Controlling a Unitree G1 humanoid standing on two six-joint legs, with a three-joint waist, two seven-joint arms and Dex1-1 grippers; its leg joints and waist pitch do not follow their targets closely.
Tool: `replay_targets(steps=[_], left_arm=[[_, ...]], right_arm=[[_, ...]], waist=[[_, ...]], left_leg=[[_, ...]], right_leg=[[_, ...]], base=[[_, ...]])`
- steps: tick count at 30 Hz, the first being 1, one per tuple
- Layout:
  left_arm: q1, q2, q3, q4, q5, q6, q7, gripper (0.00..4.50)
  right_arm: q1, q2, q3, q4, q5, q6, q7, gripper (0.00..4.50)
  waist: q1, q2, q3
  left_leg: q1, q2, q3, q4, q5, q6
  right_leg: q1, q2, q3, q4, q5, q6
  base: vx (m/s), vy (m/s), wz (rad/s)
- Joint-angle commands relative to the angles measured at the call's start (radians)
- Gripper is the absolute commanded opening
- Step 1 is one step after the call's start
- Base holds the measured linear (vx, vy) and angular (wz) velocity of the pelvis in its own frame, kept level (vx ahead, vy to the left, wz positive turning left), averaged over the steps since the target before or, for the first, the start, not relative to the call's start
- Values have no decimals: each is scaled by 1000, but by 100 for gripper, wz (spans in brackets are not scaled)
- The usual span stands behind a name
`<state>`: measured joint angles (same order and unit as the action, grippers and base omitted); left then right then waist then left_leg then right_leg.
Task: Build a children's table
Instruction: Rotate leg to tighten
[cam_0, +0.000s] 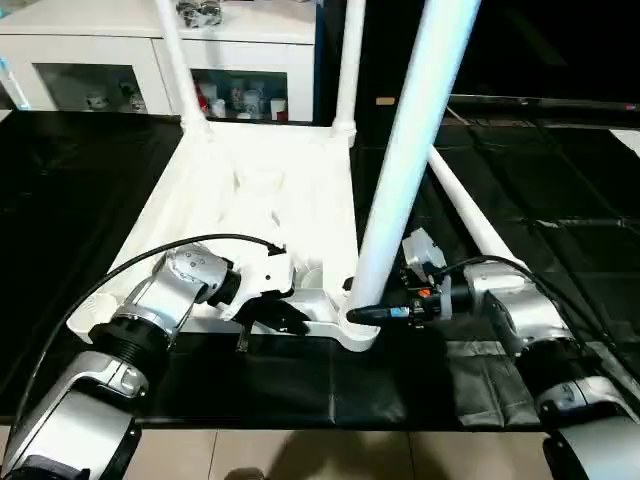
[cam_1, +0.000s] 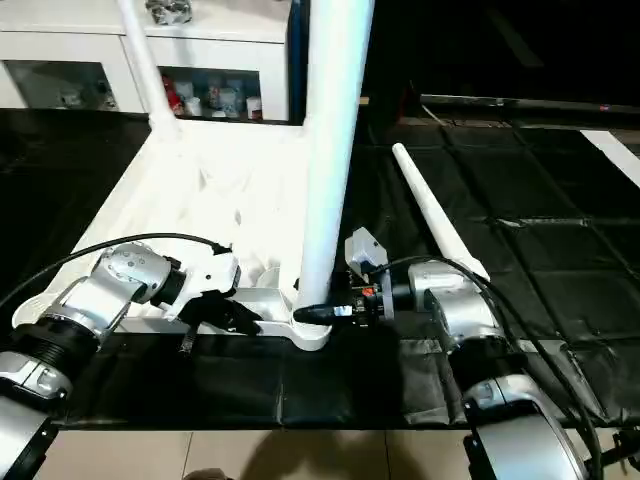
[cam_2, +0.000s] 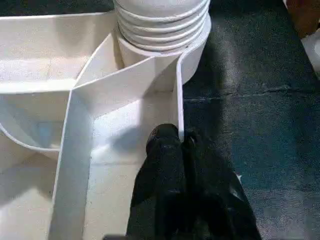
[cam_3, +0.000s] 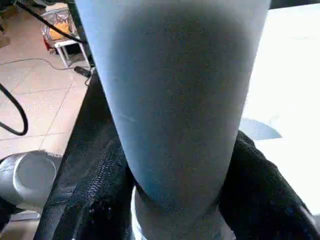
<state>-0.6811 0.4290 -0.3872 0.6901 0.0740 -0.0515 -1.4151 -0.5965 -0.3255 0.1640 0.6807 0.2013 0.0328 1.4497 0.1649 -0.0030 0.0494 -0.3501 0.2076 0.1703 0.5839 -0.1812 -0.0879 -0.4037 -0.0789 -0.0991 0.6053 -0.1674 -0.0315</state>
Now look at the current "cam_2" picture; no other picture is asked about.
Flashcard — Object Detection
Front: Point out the white plastic table leg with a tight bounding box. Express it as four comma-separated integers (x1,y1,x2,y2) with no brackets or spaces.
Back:
113,0,211,52

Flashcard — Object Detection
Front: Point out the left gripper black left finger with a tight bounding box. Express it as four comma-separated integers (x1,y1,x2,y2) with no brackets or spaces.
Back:
125,123,188,240

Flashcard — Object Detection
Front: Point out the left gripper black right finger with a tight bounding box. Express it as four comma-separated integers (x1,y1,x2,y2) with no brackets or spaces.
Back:
181,128,263,240

